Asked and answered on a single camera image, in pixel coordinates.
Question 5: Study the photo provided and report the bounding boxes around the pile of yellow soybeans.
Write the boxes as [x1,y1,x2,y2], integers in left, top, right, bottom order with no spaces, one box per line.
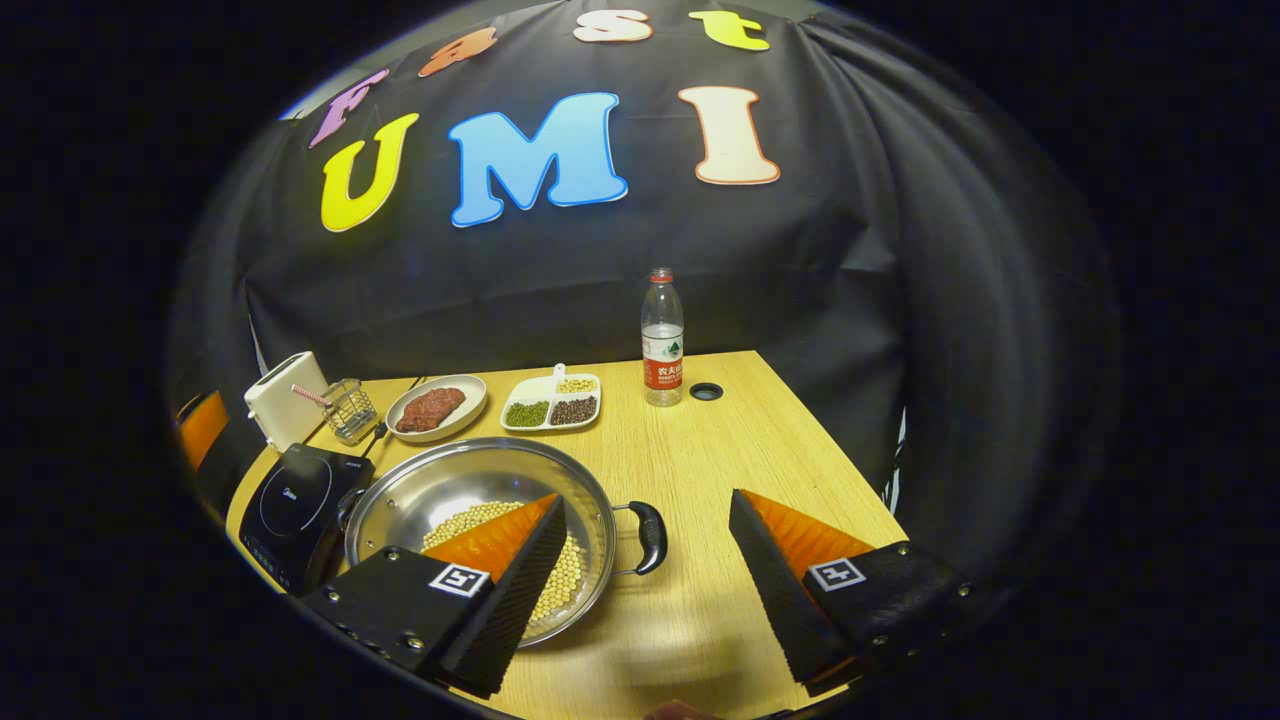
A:
[422,500,586,626]

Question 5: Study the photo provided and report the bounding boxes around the divided white bean dish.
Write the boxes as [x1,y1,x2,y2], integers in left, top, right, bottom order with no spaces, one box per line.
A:
[500,364,602,434]

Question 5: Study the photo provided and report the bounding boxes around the black backdrop cloth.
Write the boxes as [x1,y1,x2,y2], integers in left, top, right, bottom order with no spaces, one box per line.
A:
[170,0,1111,601]

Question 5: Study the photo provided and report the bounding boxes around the black induction cooktop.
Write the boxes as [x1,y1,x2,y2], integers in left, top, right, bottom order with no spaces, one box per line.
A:
[238,443,376,598]

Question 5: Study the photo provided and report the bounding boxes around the stainless steel pot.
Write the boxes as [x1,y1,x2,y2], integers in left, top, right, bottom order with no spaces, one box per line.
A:
[338,437,668,648]

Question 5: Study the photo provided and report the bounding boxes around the brown meat slices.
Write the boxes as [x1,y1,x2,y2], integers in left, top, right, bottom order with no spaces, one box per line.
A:
[396,387,467,433]

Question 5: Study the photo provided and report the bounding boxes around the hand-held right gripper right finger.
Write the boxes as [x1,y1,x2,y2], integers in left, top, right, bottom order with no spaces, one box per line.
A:
[728,488,976,698]

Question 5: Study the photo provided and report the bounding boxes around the round white plate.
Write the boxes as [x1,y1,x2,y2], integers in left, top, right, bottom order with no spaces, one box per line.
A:
[385,374,488,444]

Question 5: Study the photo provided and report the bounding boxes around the white toaster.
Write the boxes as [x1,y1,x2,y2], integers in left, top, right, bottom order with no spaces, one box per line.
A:
[244,351,329,453]

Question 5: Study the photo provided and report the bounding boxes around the black power cable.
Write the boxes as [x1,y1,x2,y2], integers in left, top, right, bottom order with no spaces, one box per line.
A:
[365,375,429,456]

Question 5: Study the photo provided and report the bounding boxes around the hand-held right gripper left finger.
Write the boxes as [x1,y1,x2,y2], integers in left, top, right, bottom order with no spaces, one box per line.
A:
[300,493,568,699]

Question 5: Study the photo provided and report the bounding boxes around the clear plastic water bottle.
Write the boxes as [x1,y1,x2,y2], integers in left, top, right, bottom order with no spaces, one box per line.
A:
[641,267,685,407]

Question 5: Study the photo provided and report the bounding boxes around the wire mesh utensil holder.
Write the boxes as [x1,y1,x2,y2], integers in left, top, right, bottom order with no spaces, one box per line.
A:
[322,378,379,446]

